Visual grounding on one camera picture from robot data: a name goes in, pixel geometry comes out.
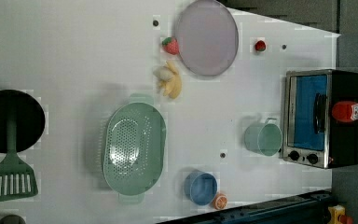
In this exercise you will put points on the red ketchup bottle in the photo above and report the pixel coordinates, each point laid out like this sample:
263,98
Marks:
345,111

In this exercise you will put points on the black toaster oven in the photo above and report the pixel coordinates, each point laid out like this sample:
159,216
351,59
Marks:
312,135

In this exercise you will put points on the peeled toy banana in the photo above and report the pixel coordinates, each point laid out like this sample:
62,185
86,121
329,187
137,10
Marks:
169,79

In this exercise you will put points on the green oval colander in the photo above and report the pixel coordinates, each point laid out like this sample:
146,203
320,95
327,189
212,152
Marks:
134,149

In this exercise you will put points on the blue cup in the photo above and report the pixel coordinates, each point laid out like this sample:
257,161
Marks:
200,187

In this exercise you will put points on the lilac round plate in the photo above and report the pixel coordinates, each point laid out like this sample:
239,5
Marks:
208,37

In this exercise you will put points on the green mug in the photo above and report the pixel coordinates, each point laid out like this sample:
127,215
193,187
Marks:
264,138

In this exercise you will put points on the orange slice toy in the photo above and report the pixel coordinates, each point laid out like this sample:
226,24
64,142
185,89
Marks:
220,201

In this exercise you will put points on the small red strawberry toy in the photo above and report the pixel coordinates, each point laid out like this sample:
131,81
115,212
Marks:
260,46

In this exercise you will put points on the green slotted spatula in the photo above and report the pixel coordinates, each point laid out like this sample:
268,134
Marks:
17,179

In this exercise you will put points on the black round pan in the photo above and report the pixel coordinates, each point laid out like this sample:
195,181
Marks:
30,119

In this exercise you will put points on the yellow red toy figure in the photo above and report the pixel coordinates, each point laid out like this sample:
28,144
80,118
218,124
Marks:
338,215

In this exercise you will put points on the black cylinder base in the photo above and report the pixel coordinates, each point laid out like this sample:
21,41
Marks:
12,219

